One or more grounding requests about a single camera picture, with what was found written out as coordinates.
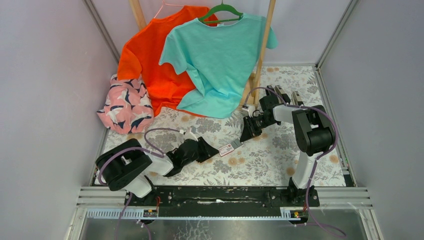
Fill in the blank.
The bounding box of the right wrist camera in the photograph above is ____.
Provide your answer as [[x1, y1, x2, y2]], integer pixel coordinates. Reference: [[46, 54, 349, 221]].
[[241, 104, 257, 117]]

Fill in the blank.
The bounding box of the wooden rack right post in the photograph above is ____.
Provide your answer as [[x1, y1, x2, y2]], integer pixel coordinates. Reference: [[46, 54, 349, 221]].
[[251, 0, 276, 90]]

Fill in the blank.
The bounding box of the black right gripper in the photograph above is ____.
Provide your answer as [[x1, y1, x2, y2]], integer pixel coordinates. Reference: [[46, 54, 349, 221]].
[[239, 115, 277, 143]]

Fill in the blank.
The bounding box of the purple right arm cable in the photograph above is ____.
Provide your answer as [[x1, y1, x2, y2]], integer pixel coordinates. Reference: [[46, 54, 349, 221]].
[[241, 86, 348, 239]]

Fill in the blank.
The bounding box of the orange t-shirt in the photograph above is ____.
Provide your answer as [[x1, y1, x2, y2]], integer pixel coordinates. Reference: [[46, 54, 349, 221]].
[[117, 5, 210, 116]]

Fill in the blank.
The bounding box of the wooden rack left post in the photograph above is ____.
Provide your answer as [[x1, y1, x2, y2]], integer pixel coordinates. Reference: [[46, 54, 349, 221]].
[[128, 0, 147, 31]]

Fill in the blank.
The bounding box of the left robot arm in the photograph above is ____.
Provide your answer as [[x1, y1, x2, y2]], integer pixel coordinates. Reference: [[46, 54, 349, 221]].
[[95, 137, 220, 206]]

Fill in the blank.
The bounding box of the teal t-shirt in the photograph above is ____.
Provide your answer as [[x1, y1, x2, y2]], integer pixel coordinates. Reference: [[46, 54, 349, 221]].
[[159, 13, 267, 119]]

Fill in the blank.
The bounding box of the green clothes hanger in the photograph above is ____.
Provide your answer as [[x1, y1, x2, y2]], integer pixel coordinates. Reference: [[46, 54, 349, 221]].
[[198, 0, 244, 25]]

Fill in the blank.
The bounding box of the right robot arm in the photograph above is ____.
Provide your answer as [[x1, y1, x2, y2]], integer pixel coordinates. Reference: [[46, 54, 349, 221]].
[[239, 91, 339, 206]]

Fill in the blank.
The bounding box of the red staple box sleeve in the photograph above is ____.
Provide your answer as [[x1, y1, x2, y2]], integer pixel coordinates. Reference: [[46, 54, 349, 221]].
[[218, 144, 235, 157]]

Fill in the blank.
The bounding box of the pink bird-pattern cloth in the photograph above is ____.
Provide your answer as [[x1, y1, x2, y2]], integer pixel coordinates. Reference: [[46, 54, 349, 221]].
[[96, 74, 154, 135]]

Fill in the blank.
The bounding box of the pink clothes hanger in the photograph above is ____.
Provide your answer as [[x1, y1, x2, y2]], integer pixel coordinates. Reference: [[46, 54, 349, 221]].
[[153, 0, 184, 19]]

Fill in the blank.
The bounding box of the wooden rack post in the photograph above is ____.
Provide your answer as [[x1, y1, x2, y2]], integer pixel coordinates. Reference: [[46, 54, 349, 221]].
[[128, 0, 147, 31], [251, 0, 276, 90]]

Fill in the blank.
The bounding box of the wooden rack base tray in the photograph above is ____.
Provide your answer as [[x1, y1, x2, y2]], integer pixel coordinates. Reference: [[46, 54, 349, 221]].
[[236, 72, 261, 110]]

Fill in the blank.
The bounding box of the beige and black stapler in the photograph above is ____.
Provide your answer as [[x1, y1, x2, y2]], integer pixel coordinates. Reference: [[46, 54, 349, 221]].
[[274, 85, 291, 104]]

